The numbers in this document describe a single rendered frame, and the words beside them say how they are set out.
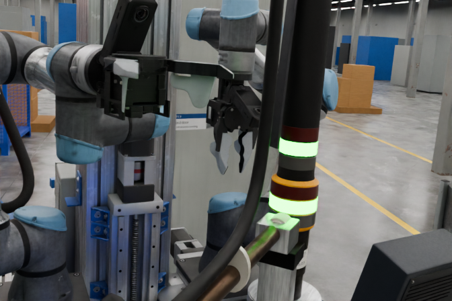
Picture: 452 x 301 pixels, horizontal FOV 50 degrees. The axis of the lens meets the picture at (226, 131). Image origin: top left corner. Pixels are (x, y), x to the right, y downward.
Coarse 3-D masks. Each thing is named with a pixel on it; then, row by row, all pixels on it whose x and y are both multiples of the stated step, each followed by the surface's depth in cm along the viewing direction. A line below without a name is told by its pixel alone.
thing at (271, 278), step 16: (256, 224) 40; (272, 224) 40; (288, 224) 40; (288, 240) 39; (272, 256) 41; (288, 256) 40; (272, 272) 42; (288, 272) 42; (256, 288) 47; (272, 288) 43; (288, 288) 42; (304, 288) 47
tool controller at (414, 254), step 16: (400, 240) 115; (416, 240) 117; (432, 240) 118; (448, 240) 120; (368, 256) 113; (384, 256) 109; (400, 256) 109; (416, 256) 111; (432, 256) 112; (448, 256) 113; (368, 272) 113; (384, 272) 109; (400, 272) 105; (416, 272) 105; (432, 272) 109; (448, 272) 112; (368, 288) 114; (384, 288) 109; (400, 288) 106; (416, 288) 108; (432, 288) 111; (448, 288) 116
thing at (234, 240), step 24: (264, 72) 34; (264, 96) 34; (264, 120) 34; (264, 144) 34; (264, 168) 34; (240, 216) 34; (240, 240) 32; (216, 264) 30; (240, 264) 32; (192, 288) 27; (240, 288) 32
